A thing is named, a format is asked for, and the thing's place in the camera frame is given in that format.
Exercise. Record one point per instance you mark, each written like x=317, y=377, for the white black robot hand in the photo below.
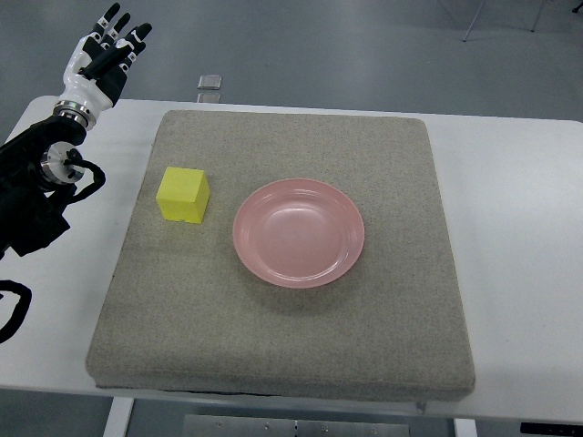
x=97, y=71

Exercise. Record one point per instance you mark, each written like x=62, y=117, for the yellow foam block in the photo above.
x=183, y=195

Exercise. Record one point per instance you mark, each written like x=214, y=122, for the small clear floor plate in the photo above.
x=209, y=82

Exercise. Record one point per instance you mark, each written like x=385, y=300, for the pink plate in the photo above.
x=298, y=233

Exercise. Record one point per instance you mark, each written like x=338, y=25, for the grey foam mat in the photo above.
x=182, y=313

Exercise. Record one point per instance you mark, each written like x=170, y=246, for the white left table leg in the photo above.
x=118, y=417

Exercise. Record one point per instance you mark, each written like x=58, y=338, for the white table leg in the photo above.
x=465, y=428
x=118, y=417

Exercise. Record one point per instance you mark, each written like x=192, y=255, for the metal chair legs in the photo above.
x=524, y=17

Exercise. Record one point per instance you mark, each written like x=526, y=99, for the white right table leg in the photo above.
x=465, y=428

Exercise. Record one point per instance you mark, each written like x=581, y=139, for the black device on floor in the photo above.
x=551, y=429

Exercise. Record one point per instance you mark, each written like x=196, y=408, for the grey metal base plate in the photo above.
x=207, y=425

